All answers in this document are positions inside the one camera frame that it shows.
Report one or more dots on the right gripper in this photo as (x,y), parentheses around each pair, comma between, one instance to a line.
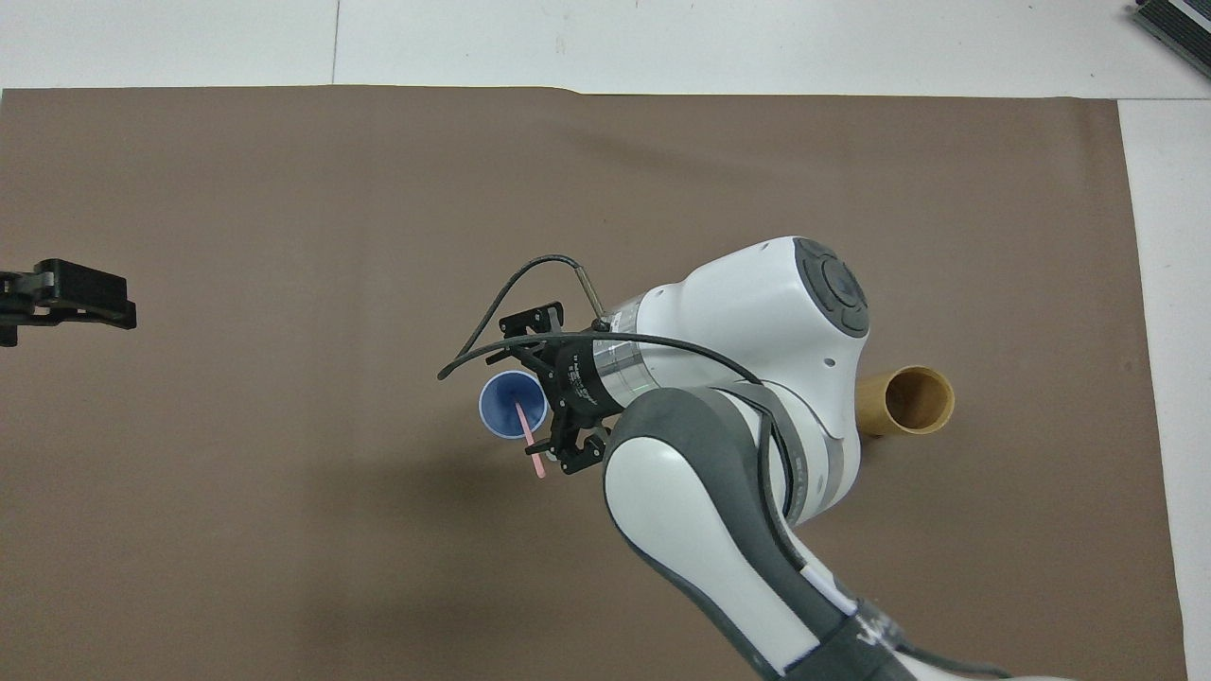
(579,378)

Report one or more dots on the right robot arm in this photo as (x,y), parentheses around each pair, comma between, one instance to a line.
(757,312)

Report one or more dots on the pink chopstick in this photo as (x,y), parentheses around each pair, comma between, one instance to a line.
(526,430)

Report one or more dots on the blue cup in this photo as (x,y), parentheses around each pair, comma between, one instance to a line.
(501,402)

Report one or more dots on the brown bamboo cup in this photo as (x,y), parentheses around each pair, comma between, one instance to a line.
(913,402)

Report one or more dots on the black stand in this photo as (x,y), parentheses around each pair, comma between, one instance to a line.
(1178,24)

